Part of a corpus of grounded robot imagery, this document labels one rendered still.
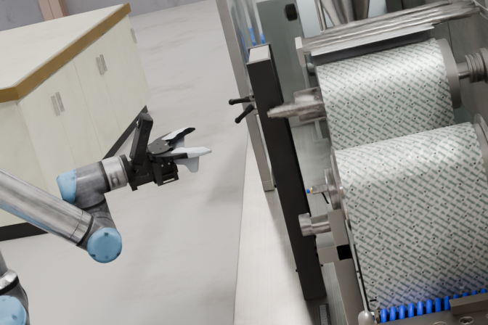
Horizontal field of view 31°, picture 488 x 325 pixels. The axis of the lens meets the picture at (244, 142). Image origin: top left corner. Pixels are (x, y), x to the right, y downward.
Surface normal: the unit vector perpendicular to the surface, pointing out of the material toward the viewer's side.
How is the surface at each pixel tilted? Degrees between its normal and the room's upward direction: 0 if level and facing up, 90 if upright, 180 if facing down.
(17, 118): 90
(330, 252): 90
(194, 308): 0
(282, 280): 0
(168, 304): 0
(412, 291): 90
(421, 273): 90
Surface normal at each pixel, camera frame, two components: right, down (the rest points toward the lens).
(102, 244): 0.28, 0.23
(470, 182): -0.03, 0.32
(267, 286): -0.24, -0.92
